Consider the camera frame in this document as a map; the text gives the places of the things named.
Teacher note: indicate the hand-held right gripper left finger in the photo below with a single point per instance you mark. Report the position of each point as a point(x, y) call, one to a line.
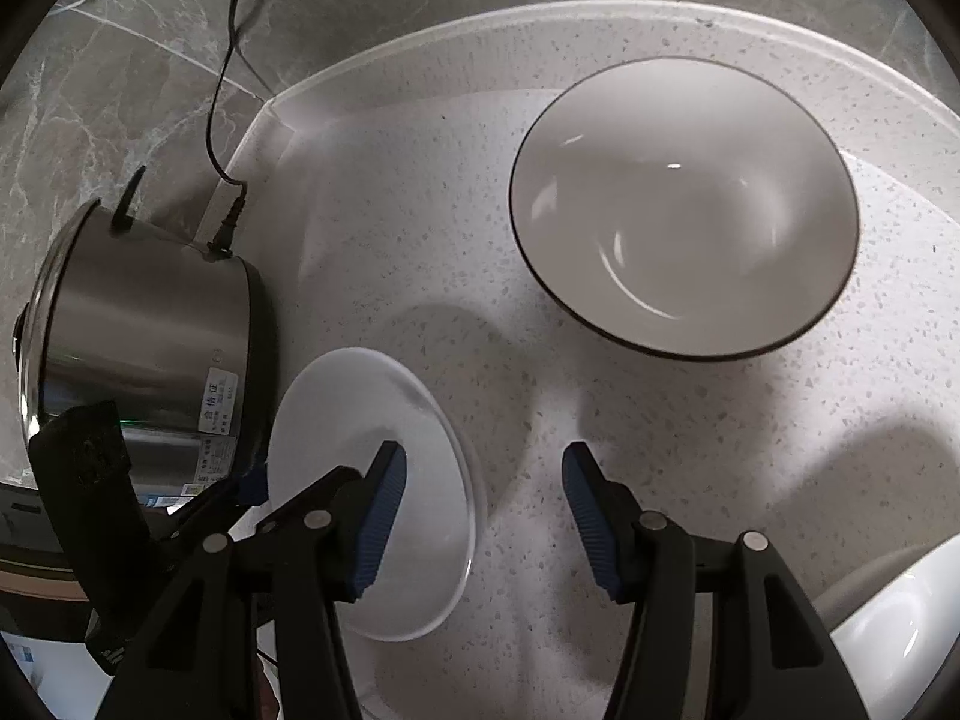
point(379, 525)

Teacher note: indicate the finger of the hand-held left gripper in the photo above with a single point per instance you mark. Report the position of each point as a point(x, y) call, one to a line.
point(253, 484)

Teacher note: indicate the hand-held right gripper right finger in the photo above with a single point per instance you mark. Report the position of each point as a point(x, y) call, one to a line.
point(589, 517)

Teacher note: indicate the small plain white bowl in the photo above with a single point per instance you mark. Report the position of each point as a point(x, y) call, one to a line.
point(352, 405)

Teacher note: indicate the dark rimmed floral bowl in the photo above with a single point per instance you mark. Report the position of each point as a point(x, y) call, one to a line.
point(675, 225)

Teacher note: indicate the large white bowl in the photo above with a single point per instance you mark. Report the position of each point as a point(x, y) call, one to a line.
point(900, 600)

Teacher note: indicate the stainless steel rice cooker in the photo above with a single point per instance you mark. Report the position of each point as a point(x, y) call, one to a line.
point(150, 330)

